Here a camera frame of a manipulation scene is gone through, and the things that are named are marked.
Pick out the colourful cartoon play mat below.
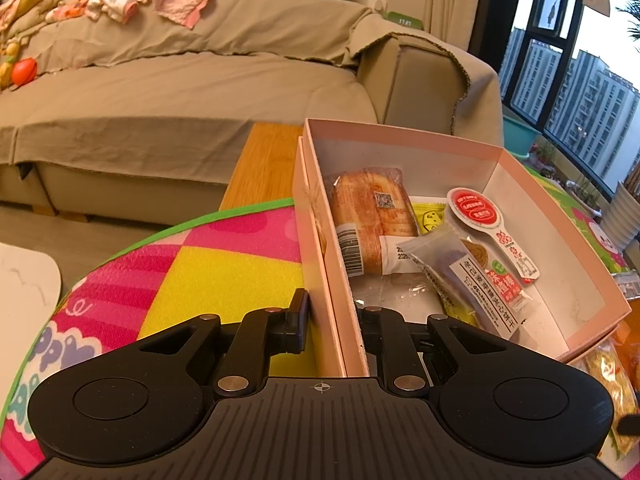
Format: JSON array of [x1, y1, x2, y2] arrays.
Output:
[[0, 165, 640, 480]]

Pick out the yellow plush toy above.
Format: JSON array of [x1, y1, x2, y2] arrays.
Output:
[[0, 40, 21, 91]]

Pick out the red white snack packet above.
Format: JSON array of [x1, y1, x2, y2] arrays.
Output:
[[487, 255, 538, 311]]

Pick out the orange ball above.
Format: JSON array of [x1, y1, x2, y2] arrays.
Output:
[[12, 57, 38, 85]]

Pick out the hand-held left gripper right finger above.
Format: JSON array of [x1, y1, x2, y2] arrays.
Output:
[[356, 304, 524, 397]]

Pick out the beige sofa cover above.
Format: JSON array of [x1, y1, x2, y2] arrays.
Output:
[[0, 0, 503, 171]]

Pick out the floral baby garment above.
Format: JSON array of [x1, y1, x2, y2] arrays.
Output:
[[85, 0, 146, 23]]

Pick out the pink cardboard box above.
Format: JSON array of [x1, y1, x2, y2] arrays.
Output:
[[292, 117, 633, 378]]

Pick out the dark biscuit packet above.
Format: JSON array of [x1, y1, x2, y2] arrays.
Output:
[[400, 225, 523, 341]]

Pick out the black window frame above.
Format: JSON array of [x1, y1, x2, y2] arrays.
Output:
[[500, 0, 640, 201]]

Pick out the teal plastic basin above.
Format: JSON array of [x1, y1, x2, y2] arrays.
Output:
[[502, 115, 543, 158]]

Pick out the beige curtain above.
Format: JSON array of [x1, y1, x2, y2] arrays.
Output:
[[430, 0, 486, 53]]

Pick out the yellow-green snack packet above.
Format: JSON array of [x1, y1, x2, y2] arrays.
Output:
[[410, 197, 483, 328]]

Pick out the long bread loaf packet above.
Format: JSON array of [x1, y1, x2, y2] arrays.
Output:
[[327, 166, 426, 278]]

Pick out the white ribbed planter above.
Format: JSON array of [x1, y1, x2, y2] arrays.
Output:
[[597, 180, 640, 251]]

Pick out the grey snack packet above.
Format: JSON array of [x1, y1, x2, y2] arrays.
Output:
[[611, 271, 640, 303]]

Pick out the yellow pink cloth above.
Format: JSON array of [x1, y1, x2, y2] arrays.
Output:
[[0, 0, 66, 36]]

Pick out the round bun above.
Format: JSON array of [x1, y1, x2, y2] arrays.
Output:
[[567, 335, 640, 461]]

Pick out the red label pastry packet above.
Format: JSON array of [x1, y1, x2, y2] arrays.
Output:
[[445, 186, 541, 286]]

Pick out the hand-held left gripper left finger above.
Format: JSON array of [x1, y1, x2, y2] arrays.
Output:
[[122, 287, 311, 397]]

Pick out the green digital clock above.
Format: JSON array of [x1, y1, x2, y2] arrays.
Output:
[[387, 11, 426, 30]]

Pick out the beige covered sofa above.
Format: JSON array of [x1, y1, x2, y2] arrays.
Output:
[[0, 0, 506, 226]]

